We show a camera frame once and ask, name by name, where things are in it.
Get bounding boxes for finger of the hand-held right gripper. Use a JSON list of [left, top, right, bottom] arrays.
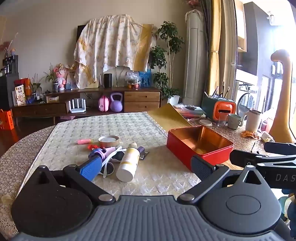
[[230, 149, 296, 172], [264, 142, 296, 154]]

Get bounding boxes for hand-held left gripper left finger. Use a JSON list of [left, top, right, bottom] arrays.
[[30, 155, 116, 206]]

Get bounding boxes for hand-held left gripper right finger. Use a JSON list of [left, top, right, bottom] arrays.
[[177, 156, 266, 205]]

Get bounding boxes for purple ball toy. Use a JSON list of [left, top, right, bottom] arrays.
[[88, 148, 107, 160]]

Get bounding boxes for pink sticky note pad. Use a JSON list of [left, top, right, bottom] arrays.
[[105, 146, 116, 160]]

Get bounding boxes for red metal tin box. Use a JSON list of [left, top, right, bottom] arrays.
[[166, 126, 234, 172]]

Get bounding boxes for white framed sunglasses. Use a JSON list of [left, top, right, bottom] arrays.
[[100, 146, 127, 178]]

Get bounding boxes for round metal jar lid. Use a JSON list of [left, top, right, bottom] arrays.
[[98, 135, 120, 149]]

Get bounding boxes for white bottle with yellow label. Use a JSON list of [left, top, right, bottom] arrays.
[[116, 142, 141, 182]]

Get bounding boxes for purple nail clipper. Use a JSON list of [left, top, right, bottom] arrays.
[[138, 146, 150, 161]]

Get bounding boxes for small white packet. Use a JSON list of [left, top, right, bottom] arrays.
[[260, 131, 275, 142]]

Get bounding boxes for orange snack wrapper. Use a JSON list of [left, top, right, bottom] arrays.
[[240, 130, 259, 139]]

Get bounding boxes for white beige tumbler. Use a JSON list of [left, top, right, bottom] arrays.
[[240, 109, 262, 132]]

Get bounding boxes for pale green mug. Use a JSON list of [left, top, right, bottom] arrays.
[[228, 113, 244, 130]]

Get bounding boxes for clear drinking glass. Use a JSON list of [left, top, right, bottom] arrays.
[[217, 113, 228, 127]]

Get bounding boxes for cream quilted table mat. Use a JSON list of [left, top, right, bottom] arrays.
[[22, 112, 202, 202]]

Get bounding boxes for large yellow dinosaur toy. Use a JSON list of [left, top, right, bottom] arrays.
[[269, 49, 296, 143]]

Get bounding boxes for orange and green desk organizer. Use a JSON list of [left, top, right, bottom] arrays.
[[202, 94, 237, 121]]

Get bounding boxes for white washing machine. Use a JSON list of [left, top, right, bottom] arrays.
[[233, 80, 259, 112]]

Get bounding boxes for gold placemat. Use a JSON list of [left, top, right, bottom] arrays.
[[147, 103, 243, 172]]

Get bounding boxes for white router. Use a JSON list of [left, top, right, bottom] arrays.
[[69, 98, 87, 113]]

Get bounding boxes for pink toy case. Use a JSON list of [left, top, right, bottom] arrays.
[[98, 95, 110, 112]]

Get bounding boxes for purple kettlebell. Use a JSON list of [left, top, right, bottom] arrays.
[[110, 93, 124, 112]]

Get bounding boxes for wooden television cabinet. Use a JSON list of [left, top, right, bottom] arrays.
[[11, 87, 162, 124]]

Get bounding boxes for small plant in patterned vase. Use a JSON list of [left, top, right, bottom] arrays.
[[43, 64, 59, 93]]

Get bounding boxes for pink plush doll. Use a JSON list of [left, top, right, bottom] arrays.
[[53, 64, 70, 91]]

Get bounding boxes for orange gift bag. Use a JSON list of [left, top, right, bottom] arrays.
[[0, 109, 14, 130]]

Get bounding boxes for clear plastic bag of fruit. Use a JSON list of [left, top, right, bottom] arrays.
[[125, 71, 141, 90]]

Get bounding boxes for small green potted plant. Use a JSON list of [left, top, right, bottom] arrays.
[[28, 74, 43, 95]]

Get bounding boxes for white and brown snack bag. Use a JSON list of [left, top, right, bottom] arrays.
[[14, 85, 26, 106]]

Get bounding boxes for blue picture box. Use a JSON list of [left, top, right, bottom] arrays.
[[139, 71, 152, 87]]

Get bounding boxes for red and orange gift boxes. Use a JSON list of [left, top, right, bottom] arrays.
[[14, 78, 33, 95]]

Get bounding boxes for standing air conditioner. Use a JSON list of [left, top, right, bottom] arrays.
[[184, 9, 208, 106]]

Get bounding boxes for black mini fridge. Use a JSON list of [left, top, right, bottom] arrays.
[[0, 73, 20, 110]]

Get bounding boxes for yellow curtain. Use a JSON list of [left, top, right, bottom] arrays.
[[206, 0, 222, 95]]

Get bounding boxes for cream and yellow cover cloth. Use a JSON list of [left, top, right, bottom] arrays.
[[74, 14, 158, 90]]

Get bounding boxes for black coffee machine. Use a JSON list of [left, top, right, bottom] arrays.
[[1, 55, 19, 75]]

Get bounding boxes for tall potted tree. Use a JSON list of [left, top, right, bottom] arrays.
[[149, 21, 185, 105]]

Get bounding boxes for black television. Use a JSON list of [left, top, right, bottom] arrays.
[[77, 24, 88, 44]]

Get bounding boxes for vase of dried flowers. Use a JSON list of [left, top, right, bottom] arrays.
[[0, 32, 19, 58]]

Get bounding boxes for pink artificial flowers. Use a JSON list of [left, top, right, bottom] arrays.
[[185, 0, 202, 10]]

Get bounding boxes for wooden wall shelf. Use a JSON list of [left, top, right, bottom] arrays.
[[236, 0, 247, 52]]

